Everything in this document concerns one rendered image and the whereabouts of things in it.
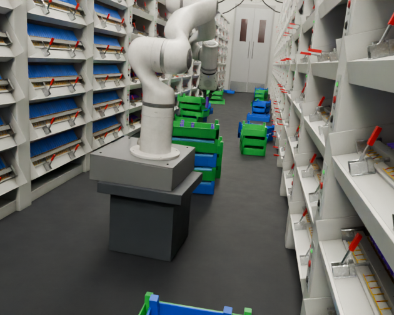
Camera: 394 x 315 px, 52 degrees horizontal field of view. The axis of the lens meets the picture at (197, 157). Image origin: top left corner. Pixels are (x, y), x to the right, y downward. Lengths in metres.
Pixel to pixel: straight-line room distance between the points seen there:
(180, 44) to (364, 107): 0.73
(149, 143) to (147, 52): 0.32
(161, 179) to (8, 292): 0.59
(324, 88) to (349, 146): 0.71
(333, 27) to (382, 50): 0.88
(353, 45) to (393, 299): 0.49
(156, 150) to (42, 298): 0.61
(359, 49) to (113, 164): 0.92
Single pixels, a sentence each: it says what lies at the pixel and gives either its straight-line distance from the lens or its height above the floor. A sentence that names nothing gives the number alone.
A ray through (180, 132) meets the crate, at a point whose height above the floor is 0.34.
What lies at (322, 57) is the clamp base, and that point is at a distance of 1.43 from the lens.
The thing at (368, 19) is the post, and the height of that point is 0.84.
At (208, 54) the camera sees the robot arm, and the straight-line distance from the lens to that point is 2.14.
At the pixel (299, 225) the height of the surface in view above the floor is 0.18.
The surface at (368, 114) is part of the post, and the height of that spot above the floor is 0.65.
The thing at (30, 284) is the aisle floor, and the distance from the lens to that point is 1.45.
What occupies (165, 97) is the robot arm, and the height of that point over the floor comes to 0.59.
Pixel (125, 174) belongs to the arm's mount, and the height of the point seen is 0.32.
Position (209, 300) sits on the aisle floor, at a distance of 1.35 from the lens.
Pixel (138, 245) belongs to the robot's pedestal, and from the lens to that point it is 1.56.
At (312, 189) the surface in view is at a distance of 1.35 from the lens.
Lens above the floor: 0.73
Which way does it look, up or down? 14 degrees down
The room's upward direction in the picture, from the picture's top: 4 degrees clockwise
